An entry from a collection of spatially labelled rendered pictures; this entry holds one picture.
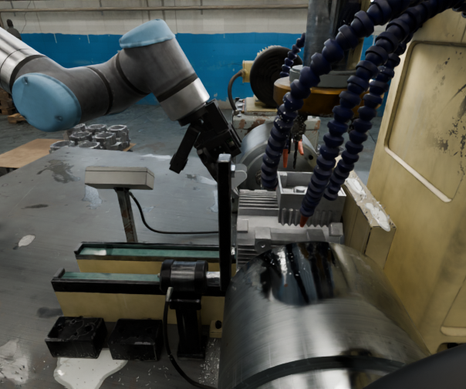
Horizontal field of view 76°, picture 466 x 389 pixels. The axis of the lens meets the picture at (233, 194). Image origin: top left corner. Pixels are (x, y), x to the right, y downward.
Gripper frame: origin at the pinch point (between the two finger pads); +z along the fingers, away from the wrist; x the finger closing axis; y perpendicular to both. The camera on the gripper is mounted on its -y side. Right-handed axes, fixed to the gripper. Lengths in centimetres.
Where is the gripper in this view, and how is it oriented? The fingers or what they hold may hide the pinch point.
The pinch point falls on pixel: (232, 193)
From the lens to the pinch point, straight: 68.4
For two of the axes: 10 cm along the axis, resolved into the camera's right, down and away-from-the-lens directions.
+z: 5.0, 7.7, 4.0
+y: 8.7, -4.2, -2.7
